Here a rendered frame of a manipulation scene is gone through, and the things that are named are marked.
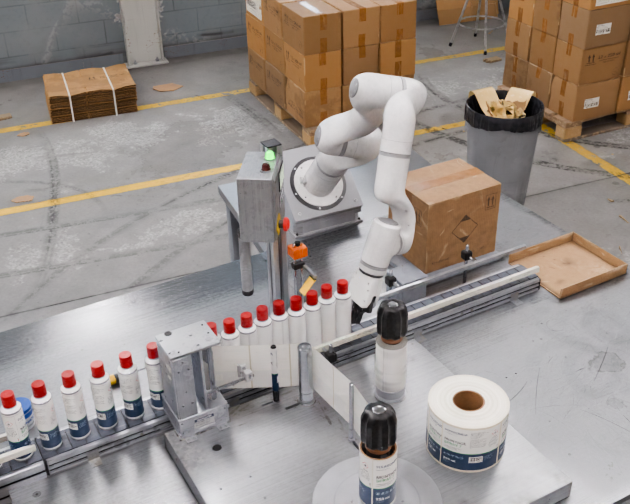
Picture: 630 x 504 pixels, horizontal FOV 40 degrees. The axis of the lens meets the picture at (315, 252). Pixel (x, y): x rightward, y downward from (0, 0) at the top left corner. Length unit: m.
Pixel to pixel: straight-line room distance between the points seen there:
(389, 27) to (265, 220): 3.77
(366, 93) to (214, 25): 5.41
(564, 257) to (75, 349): 1.69
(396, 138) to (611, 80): 3.89
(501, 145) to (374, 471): 3.18
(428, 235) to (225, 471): 1.12
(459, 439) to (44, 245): 3.38
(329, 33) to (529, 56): 1.52
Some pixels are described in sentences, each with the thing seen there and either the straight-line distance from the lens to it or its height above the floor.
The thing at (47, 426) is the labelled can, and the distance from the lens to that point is 2.34.
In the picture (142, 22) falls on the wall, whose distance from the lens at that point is 7.68.
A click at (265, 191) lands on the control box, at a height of 1.44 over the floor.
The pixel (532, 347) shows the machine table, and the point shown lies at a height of 0.83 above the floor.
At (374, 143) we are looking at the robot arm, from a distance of 2.93.
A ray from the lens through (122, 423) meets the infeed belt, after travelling 2.42.
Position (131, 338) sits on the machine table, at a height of 0.83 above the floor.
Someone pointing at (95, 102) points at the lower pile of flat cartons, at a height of 0.12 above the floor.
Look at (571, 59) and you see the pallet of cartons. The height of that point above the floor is 0.55.
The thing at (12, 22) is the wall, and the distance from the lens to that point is 7.58.
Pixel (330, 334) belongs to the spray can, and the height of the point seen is 0.93.
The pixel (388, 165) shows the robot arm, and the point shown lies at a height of 1.40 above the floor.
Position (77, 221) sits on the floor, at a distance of 5.28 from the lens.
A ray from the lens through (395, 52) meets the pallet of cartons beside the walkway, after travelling 5.99.
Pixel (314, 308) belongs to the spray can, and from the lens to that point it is 2.47.
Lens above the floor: 2.47
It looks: 31 degrees down
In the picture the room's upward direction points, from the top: 1 degrees counter-clockwise
